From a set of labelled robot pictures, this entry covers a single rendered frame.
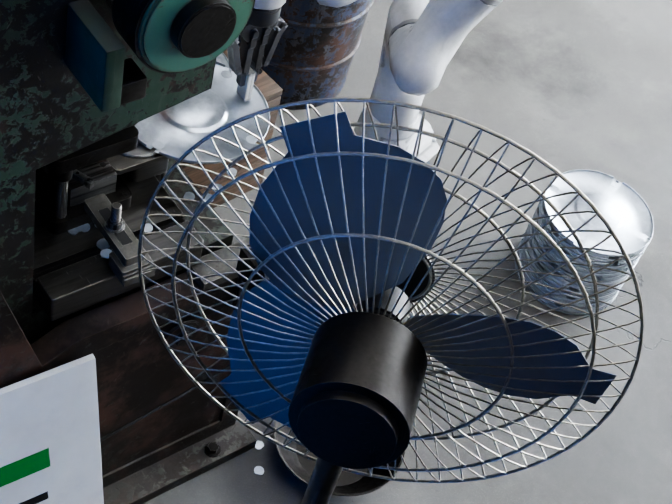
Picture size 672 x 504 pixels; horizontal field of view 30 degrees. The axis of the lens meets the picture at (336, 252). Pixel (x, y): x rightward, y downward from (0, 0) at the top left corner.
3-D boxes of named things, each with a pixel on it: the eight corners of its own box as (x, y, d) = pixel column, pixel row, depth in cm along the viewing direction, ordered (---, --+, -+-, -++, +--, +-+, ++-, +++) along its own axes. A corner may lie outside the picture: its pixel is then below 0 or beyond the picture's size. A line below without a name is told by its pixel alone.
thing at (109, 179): (75, 136, 227) (76, 118, 223) (115, 191, 220) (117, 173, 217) (30, 150, 222) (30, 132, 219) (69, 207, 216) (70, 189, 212)
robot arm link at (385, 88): (412, 73, 280) (441, -14, 261) (419, 130, 268) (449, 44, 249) (365, 67, 278) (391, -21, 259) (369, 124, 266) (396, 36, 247)
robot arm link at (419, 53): (496, -20, 251) (507, 39, 239) (413, 54, 266) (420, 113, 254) (457, -48, 245) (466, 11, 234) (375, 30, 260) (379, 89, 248)
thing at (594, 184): (568, 154, 325) (569, 152, 325) (667, 207, 320) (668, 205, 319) (526, 218, 307) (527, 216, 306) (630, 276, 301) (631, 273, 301)
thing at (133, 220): (83, 103, 245) (84, 81, 241) (201, 262, 225) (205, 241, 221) (-62, 148, 230) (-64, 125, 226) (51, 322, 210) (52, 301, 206)
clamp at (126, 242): (107, 209, 221) (110, 170, 213) (154, 275, 214) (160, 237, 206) (77, 220, 218) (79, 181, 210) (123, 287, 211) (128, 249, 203)
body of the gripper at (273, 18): (252, 16, 214) (245, 57, 221) (293, 5, 218) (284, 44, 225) (230, -10, 217) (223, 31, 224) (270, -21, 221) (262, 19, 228)
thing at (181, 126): (221, 188, 219) (222, 185, 218) (84, 114, 223) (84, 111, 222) (295, 104, 238) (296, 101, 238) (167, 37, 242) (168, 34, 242)
